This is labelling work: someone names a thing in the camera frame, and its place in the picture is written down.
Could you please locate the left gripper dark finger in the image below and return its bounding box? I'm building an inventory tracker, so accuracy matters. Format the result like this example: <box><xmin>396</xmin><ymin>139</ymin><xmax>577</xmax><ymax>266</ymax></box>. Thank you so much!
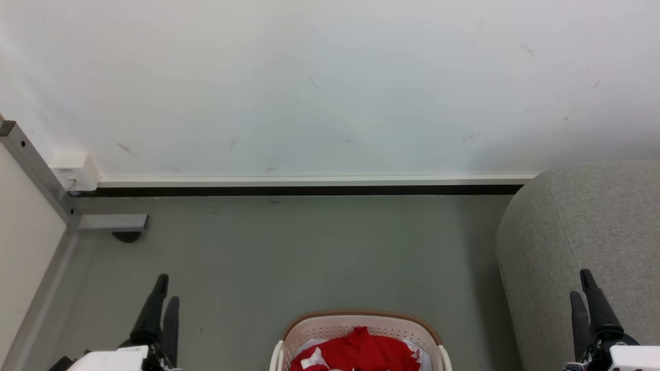
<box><xmin>161</xmin><ymin>296</ymin><xmax>180</xmax><ymax>367</ymax></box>
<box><xmin>129</xmin><ymin>274</ymin><xmax>170</xmax><ymax>347</ymax></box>

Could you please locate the grey fabric sofa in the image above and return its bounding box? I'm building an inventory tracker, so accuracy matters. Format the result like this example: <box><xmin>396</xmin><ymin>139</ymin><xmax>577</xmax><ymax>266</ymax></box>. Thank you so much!
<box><xmin>496</xmin><ymin>161</ymin><xmax>660</xmax><ymax>371</ymax></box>

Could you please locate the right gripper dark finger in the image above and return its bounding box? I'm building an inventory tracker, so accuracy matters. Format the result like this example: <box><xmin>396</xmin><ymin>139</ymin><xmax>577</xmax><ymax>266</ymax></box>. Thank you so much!
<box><xmin>569</xmin><ymin>291</ymin><xmax>592</xmax><ymax>362</ymax></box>
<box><xmin>580</xmin><ymin>268</ymin><xmax>625</xmax><ymax>336</ymax></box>

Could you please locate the grey metal foot bar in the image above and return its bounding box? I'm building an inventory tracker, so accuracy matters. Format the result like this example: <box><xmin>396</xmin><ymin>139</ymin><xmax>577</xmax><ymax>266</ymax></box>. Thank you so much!
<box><xmin>77</xmin><ymin>214</ymin><xmax>149</xmax><ymax>232</ymax></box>

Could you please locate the white wall box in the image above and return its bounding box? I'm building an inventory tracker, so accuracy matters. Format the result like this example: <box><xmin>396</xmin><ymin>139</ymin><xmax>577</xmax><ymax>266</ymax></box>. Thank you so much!
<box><xmin>50</xmin><ymin>150</ymin><xmax>101</xmax><ymax>192</ymax></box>

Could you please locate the white perforated laundry basket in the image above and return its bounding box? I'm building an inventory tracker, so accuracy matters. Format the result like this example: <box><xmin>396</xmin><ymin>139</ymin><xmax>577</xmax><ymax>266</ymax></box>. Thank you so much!
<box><xmin>269</xmin><ymin>310</ymin><xmax>453</xmax><ymax>371</ymax></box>

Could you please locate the white and black baseboard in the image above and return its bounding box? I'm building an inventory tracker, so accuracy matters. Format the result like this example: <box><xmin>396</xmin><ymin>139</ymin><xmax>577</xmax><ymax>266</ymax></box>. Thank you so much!
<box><xmin>70</xmin><ymin>174</ymin><xmax>539</xmax><ymax>198</ymax></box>

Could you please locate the red garment with white trim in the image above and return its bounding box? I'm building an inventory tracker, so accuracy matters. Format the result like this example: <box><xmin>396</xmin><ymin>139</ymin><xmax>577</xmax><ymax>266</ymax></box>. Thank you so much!
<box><xmin>289</xmin><ymin>326</ymin><xmax>423</xmax><ymax>371</ymax></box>

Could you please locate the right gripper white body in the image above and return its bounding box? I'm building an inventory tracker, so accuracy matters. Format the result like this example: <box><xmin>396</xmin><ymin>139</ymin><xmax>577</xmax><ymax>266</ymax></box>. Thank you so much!
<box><xmin>565</xmin><ymin>332</ymin><xmax>660</xmax><ymax>371</ymax></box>

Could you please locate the grey metal partition frame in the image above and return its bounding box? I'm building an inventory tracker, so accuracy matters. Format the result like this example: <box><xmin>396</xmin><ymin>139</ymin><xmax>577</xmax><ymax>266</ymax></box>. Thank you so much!
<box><xmin>0</xmin><ymin>120</ymin><xmax>81</xmax><ymax>371</ymax></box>

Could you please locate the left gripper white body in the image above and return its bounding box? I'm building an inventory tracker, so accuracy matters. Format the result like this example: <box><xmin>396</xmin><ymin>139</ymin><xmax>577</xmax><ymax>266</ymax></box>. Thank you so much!
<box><xmin>67</xmin><ymin>338</ymin><xmax>181</xmax><ymax>371</ymax></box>

